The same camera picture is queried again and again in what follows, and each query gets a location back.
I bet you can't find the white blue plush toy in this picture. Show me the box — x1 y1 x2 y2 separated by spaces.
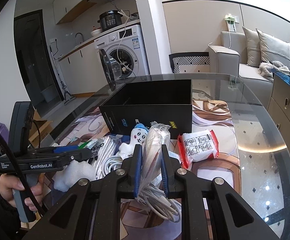
119 123 149 160

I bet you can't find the bagged white cable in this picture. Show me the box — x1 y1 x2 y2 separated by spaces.
138 121 172 193

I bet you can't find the grey cable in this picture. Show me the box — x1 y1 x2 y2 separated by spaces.
94 154 183 223

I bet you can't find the white foam piece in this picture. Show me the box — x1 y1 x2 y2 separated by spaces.
54 160 95 192

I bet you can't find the red white snack packet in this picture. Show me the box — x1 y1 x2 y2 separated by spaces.
178 129 219 169

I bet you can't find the person's left hand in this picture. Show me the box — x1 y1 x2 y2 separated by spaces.
0 173 44 207

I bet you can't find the brown cardboard box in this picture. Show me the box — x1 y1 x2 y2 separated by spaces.
29 110 53 148

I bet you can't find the floor mop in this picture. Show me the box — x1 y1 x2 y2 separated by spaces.
49 45 75 106

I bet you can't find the black cardboard box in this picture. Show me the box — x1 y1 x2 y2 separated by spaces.
99 79 192 139

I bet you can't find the white washing machine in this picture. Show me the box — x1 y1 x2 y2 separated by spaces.
94 24 150 83

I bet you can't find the black patterned chair back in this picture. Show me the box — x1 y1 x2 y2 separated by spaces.
169 52 210 74

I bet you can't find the beige sofa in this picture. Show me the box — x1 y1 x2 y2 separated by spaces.
208 31 273 107

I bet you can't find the kitchen faucet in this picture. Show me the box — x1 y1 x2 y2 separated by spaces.
74 32 85 44

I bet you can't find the white bowl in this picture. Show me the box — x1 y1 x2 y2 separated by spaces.
91 28 102 37

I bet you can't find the black pressure cooker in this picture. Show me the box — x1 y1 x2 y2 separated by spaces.
97 10 123 31

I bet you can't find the beige drawer cabinet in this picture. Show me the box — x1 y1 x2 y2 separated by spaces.
266 72 290 165

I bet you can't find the grey furry cloth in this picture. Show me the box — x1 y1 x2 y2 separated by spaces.
258 61 290 82

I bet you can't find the beige cushion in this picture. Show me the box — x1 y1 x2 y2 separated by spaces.
242 27 261 67

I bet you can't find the grey cushion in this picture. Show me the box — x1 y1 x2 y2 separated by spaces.
256 29 290 70

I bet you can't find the white wall power strip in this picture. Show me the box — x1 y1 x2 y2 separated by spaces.
224 14 239 33

